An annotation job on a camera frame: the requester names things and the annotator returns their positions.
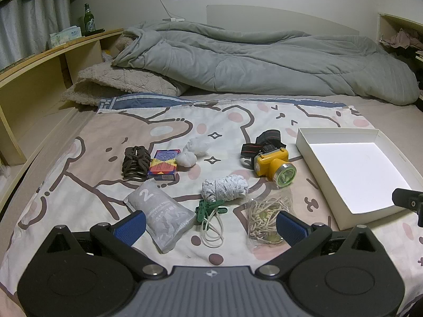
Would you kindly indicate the beige bed sheet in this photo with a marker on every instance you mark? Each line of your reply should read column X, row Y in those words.
column 380, row 112

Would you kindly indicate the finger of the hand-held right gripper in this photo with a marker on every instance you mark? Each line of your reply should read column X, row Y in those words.
column 404, row 198

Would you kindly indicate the brown hair claw clip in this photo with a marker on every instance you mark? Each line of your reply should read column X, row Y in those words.
column 134, row 163

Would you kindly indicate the pink crumpled clothes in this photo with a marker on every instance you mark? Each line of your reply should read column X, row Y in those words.
column 403, row 38

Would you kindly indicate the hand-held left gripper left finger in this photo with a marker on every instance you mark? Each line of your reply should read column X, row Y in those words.
column 130, row 227

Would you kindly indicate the grey towel packet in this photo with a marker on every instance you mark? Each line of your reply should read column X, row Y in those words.
column 162, row 214

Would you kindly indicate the white headboard panel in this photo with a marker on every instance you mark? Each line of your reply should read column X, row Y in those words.
column 264, row 16

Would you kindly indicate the beige fuzzy blanket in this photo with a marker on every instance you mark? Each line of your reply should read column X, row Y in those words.
column 125, row 82

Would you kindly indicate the white cotton wad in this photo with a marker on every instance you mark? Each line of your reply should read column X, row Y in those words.
column 186, row 159

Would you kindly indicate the white charger plug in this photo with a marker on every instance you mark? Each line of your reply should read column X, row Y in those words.
column 174, row 19

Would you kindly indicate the wooden bedside shelf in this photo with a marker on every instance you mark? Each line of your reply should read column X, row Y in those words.
column 33, row 64

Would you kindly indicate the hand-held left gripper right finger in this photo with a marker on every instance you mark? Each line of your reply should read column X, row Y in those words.
column 290, row 228

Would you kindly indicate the grey curtain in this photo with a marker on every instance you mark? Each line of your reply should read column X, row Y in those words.
column 33, row 23

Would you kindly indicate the beige fuzzy pillow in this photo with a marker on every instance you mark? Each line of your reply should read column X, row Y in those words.
column 124, row 44

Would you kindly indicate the green glass bottle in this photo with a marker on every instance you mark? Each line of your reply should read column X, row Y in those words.
column 87, row 19

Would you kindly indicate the grey duvet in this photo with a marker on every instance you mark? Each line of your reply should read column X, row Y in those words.
column 264, row 62

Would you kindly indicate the tissue pack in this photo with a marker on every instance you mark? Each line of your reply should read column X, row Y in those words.
column 64, row 37

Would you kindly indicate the colourful card box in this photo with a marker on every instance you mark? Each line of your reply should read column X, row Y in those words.
column 162, row 165

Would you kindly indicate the clear bag of rubber bands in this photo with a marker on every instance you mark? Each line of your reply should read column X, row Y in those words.
column 264, row 219

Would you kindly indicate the white shallow cardboard box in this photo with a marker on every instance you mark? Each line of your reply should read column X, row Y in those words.
column 347, row 171

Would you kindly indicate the cartoon printed blanket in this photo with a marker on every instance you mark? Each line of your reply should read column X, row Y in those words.
column 99, row 185

